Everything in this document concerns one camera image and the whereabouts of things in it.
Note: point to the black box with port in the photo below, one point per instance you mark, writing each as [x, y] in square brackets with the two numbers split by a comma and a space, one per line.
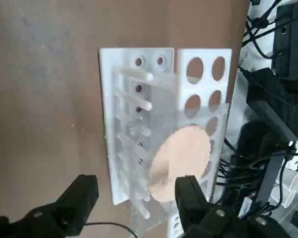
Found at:
[293, 49]

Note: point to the white test tube rack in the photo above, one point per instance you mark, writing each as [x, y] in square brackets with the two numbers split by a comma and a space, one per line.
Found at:
[108, 64]

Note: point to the rounded black power adapter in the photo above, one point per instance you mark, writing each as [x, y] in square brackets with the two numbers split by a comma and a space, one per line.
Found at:
[258, 141]

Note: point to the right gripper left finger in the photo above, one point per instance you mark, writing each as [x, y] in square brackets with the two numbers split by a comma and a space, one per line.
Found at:
[74, 198]

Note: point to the long black power adapter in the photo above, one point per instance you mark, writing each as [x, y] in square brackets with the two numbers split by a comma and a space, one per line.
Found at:
[270, 99]

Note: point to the asbestos net with tan disc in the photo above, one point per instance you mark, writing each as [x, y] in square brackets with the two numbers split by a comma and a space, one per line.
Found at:
[186, 148]

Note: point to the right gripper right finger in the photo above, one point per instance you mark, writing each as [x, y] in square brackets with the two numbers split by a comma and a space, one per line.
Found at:
[191, 205]

